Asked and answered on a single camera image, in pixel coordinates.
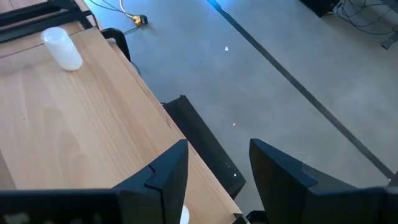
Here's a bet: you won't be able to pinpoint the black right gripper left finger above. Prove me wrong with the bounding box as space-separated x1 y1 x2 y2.
112 139 190 224

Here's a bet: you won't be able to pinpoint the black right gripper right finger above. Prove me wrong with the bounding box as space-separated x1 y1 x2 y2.
248 138 358 224

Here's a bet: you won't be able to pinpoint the slim white opaque bottle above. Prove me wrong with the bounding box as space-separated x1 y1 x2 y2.
40 26 84 72

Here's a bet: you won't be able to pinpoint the wooden shelf riser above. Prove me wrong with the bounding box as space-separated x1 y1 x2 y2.
0 27 248 224

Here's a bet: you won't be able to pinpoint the black power strip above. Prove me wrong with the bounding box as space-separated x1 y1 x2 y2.
162 95 247 200

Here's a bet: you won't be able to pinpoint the black floor tape strip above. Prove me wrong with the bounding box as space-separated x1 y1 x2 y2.
205 0 398 181

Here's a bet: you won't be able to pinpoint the yellow power plug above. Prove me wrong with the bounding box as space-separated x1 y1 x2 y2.
132 14 149 27

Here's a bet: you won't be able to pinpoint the black floor box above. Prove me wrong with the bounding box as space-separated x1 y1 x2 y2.
298 0 341 18

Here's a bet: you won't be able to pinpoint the black cable hook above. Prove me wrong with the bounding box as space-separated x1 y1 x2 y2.
99 27 132 62

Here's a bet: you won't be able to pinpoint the tangled black floor cables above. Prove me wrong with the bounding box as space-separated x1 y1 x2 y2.
334 0 398 37

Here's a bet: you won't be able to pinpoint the white power cable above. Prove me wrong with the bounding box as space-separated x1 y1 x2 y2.
119 0 137 19

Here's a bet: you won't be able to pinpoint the black aluminium rig frame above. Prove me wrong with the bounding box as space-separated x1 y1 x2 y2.
0 0 94 44

